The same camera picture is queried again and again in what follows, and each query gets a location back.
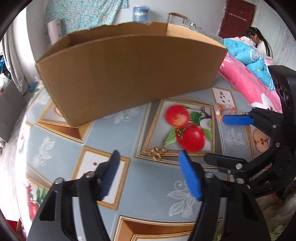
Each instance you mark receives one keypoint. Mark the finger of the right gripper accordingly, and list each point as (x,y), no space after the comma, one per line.
(240,168)
(249,118)

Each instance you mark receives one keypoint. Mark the gold earring charm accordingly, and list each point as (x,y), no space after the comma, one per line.
(157,153)

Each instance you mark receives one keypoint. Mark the teal floral wall cloth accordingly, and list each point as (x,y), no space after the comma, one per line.
(77,15)

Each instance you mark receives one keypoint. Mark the seated girl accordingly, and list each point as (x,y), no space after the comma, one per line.
(260,42)

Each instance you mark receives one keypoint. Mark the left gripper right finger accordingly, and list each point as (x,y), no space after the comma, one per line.
(243,217)

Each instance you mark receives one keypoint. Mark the wooden chair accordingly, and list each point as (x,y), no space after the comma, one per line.
(176,18)

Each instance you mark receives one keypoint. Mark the brown cardboard box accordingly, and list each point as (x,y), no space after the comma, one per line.
(94,73)

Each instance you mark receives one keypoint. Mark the dark red door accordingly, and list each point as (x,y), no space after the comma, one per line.
(237,18)

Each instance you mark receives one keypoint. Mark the pink rolled mat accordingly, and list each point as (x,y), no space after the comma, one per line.
(54,31)

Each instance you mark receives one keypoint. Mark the pink floral blanket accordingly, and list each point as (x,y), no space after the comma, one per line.
(252,89)

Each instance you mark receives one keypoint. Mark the grey cabinet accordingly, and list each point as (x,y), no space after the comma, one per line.
(12,104)

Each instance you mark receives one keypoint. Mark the blue quilt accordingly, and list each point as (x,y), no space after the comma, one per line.
(243,49)

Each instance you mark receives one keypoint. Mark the grey curtain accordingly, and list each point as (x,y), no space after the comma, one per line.
(12,62)

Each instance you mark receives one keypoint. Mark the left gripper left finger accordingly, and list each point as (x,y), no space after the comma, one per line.
(55,219)

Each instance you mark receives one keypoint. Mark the fruit pattern tablecloth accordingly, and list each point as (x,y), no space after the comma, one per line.
(148,200)

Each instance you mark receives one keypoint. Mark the blue water bottle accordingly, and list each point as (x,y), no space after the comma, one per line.
(140,14)

